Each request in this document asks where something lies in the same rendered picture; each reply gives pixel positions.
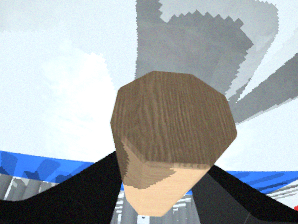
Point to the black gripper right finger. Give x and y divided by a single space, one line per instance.
221 198

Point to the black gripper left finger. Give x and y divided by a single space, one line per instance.
87 198

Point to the blue flat strip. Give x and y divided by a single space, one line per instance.
57 170

